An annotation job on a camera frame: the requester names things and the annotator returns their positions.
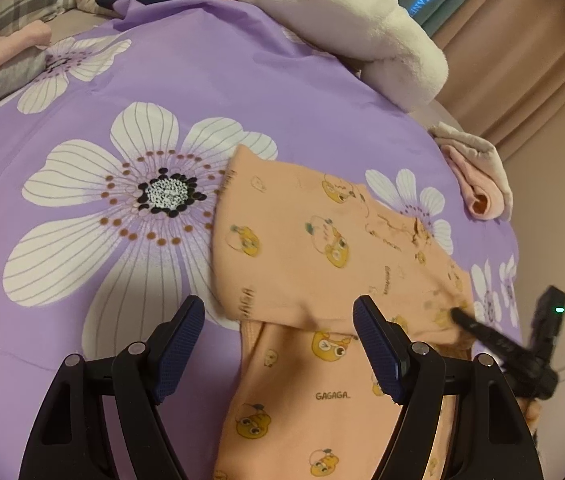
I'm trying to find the light pink garment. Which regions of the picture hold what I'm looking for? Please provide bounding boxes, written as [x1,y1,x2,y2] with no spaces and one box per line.
[0,20,53,98]

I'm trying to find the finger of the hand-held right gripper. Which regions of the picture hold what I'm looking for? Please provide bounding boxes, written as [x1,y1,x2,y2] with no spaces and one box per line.
[450,306,534,377]

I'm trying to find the orange cartoon print baby garment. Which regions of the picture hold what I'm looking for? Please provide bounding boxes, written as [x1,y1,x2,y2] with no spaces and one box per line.
[211,144,476,480]

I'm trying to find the white plush blanket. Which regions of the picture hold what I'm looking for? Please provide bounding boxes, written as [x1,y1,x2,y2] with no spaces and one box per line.
[196,0,450,112]

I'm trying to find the folded pink and cream clothes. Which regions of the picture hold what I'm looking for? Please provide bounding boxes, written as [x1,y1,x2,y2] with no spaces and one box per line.
[430,121,514,221]

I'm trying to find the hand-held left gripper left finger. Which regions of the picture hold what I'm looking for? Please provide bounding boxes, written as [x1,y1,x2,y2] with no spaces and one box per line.
[18,295,206,480]

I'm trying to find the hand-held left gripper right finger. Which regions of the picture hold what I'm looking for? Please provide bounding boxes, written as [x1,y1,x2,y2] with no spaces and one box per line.
[353,295,546,480]

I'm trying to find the pink curtain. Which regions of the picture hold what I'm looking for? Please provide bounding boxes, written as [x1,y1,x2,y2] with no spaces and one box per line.
[433,0,565,163]

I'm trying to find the purple floral bedsheet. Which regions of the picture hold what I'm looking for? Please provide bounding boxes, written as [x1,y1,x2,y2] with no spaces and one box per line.
[0,0,521,480]

